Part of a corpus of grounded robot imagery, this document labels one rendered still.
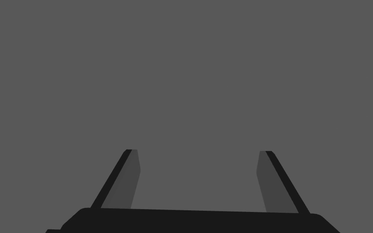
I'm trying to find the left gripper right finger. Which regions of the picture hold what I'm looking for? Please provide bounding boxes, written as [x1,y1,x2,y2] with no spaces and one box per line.
[256,150,311,214]

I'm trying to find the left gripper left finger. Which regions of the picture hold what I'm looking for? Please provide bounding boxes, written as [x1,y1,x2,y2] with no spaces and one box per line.
[90,148,142,210]

